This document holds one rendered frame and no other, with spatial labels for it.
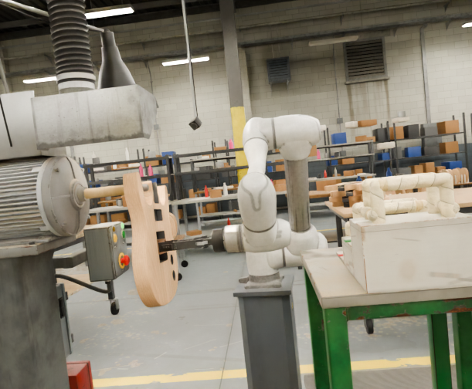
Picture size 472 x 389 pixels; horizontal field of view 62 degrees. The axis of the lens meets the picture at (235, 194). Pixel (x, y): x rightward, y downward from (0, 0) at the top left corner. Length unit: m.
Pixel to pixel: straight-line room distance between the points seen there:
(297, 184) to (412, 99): 11.52
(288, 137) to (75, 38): 0.85
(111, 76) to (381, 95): 11.84
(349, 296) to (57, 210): 0.84
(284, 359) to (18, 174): 1.40
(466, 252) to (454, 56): 12.82
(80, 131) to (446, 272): 1.01
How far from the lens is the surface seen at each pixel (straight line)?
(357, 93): 12.72
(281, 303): 1.92
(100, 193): 1.28
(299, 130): 1.62
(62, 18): 1.27
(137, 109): 1.10
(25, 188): 1.27
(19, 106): 1.34
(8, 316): 1.40
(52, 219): 1.25
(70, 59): 1.23
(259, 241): 1.21
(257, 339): 2.00
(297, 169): 1.71
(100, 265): 1.55
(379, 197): 1.04
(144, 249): 1.16
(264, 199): 1.09
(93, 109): 1.15
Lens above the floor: 1.27
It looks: 3 degrees down
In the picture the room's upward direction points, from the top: 6 degrees counter-clockwise
